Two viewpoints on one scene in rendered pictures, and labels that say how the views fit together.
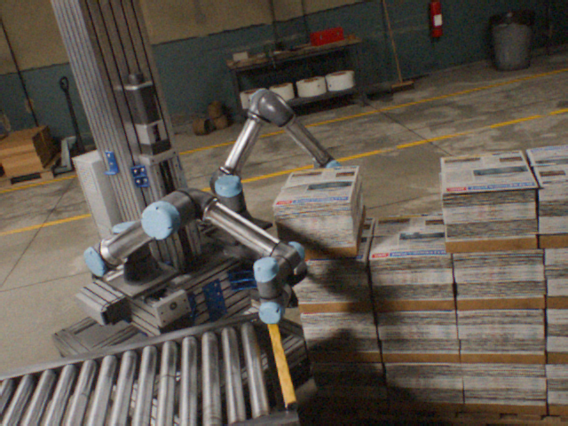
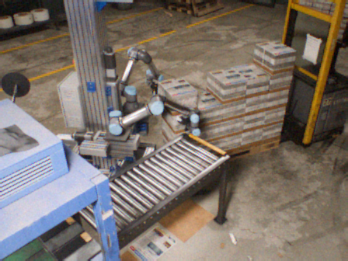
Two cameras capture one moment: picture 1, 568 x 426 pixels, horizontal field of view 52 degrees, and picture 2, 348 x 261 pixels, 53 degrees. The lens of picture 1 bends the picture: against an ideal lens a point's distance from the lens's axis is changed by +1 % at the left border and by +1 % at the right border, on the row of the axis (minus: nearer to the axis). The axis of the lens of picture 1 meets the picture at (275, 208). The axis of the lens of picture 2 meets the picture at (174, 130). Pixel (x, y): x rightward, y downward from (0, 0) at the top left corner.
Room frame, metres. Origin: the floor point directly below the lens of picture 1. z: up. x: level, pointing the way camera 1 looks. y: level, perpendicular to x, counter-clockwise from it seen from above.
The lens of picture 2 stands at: (-0.35, 2.00, 2.71)
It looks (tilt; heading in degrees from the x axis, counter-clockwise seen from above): 34 degrees down; 318
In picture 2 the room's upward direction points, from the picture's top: 1 degrees counter-clockwise
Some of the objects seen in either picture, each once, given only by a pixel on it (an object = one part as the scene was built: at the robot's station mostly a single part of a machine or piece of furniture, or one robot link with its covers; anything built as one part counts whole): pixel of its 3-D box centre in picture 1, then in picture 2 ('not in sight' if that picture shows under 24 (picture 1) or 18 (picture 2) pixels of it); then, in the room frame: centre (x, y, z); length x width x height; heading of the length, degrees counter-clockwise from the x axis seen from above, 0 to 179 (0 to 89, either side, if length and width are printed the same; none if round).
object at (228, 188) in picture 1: (230, 193); (130, 93); (2.40, 0.18, 0.98); 0.13 x 0.12 x 0.14; 13
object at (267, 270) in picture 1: (271, 275); (194, 120); (1.57, 0.05, 0.98); 0.11 x 0.08 x 0.11; 144
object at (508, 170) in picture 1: (484, 170); (227, 76); (1.85, -0.73, 1.06); 0.37 x 0.29 x 0.01; 162
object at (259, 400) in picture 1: (255, 369); (200, 150); (1.40, 0.15, 0.77); 0.47 x 0.05 x 0.05; 3
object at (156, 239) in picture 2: not in sight; (153, 245); (1.37, 0.77, 0.00); 0.37 x 0.28 x 0.01; 93
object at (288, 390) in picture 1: (280, 356); (207, 144); (1.39, 0.07, 0.81); 0.43 x 0.03 x 0.02; 3
